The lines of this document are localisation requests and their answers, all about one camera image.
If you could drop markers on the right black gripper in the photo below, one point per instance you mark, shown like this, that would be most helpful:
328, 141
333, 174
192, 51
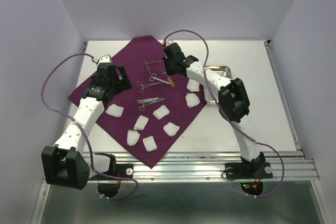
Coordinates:
169, 72

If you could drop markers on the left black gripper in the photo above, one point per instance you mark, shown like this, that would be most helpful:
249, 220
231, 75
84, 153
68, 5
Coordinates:
124, 84

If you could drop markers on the steel surgical scissors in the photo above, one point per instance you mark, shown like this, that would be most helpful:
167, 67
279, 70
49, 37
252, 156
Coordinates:
154, 77

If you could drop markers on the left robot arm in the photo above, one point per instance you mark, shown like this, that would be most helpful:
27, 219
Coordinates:
63, 162

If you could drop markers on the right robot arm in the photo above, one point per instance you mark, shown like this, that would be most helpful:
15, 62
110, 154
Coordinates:
230, 96

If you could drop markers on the white gauze pad far right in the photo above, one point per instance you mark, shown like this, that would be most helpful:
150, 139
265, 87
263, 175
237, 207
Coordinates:
193, 86

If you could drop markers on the white gauze pad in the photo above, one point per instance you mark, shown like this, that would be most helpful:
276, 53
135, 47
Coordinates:
132, 137
115, 110
171, 129
193, 86
192, 100
161, 112
141, 123
149, 144

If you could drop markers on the long thin steel tweezers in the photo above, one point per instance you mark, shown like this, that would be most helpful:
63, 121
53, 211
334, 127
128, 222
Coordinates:
150, 63

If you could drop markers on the small steel hemostat under tweezers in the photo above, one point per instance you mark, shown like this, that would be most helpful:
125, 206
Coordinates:
143, 105

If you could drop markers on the steel tweezers branded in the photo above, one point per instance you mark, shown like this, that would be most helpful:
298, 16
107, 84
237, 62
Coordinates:
147, 100

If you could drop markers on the stainless steel tray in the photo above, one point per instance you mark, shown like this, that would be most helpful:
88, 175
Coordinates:
225, 76

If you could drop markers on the white gauze pad lower centre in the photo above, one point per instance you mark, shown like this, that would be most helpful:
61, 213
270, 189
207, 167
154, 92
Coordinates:
141, 123

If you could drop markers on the purple cloth drape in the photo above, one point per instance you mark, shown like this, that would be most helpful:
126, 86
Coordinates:
132, 57

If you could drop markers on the white gauze pad bottom left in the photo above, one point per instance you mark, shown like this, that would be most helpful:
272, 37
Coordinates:
132, 137

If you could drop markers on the white gauze pad lower right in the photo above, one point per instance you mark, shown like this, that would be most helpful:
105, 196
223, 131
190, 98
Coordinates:
171, 129

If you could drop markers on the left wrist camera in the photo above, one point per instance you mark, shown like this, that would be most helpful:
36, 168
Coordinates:
104, 59

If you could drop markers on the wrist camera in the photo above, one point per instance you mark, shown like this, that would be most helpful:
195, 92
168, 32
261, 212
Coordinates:
104, 59
167, 42

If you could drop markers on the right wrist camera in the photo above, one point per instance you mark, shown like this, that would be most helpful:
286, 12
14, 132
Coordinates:
167, 42

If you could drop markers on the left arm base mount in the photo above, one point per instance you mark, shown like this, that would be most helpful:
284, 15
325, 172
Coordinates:
117, 183

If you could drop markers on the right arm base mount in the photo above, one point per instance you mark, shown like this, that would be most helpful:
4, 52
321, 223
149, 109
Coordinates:
251, 180

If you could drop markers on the aluminium rail frame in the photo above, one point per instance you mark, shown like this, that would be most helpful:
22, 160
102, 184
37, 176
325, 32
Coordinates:
186, 186

